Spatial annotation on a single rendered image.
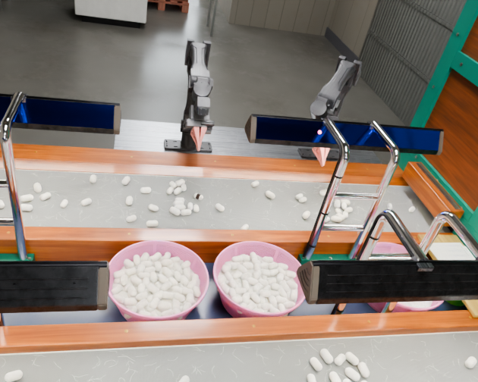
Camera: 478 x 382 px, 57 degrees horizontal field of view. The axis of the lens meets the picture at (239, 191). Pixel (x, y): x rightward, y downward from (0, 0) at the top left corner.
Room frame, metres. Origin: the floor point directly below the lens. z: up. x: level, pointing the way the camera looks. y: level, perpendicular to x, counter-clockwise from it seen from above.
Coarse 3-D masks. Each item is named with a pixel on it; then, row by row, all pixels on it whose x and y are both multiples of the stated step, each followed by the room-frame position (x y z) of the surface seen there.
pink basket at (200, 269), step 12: (156, 240) 0.91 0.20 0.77; (120, 252) 0.84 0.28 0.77; (132, 252) 0.86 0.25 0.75; (180, 252) 0.90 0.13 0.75; (192, 252) 0.89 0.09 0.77; (120, 264) 0.82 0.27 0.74; (192, 264) 0.88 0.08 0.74; (204, 264) 0.86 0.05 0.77; (204, 276) 0.83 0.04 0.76; (204, 288) 0.79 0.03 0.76; (132, 312) 0.66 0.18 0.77; (180, 312) 0.69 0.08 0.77
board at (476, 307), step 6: (420, 234) 1.20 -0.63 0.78; (420, 240) 1.18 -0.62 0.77; (438, 240) 1.19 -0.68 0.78; (444, 240) 1.20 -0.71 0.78; (450, 240) 1.20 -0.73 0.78; (456, 240) 1.21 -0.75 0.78; (432, 258) 1.10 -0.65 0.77; (462, 300) 0.94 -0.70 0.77; (468, 300) 0.94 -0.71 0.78; (474, 300) 0.94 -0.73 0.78; (468, 306) 0.92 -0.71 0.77; (474, 306) 0.92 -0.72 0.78; (474, 312) 0.90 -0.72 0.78
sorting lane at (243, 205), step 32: (0, 192) 1.00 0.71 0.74; (32, 192) 1.03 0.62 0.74; (64, 192) 1.06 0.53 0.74; (96, 192) 1.10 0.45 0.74; (128, 192) 1.13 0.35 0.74; (160, 192) 1.17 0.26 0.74; (192, 192) 1.21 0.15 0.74; (224, 192) 1.25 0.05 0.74; (256, 192) 1.29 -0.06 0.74; (288, 192) 1.33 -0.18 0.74; (352, 192) 1.42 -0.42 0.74; (32, 224) 0.90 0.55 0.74; (64, 224) 0.92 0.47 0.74; (96, 224) 0.95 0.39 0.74; (128, 224) 0.98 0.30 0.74; (160, 224) 1.01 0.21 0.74; (192, 224) 1.04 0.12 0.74; (224, 224) 1.08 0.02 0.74; (256, 224) 1.11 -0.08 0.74; (288, 224) 1.15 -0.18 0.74; (416, 224) 1.30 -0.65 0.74
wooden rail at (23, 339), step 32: (192, 320) 0.68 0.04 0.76; (224, 320) 0.70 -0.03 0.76; (256, 320) 0.72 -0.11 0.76; (288, 320) 0.74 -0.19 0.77; (320, 320) 0.76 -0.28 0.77; (352, 320) 0.78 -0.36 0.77; (384, 320) 0.81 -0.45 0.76; (416, 320) 0.83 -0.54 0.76; (448, 320) 0.86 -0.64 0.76; (0, 352) 0.51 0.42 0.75
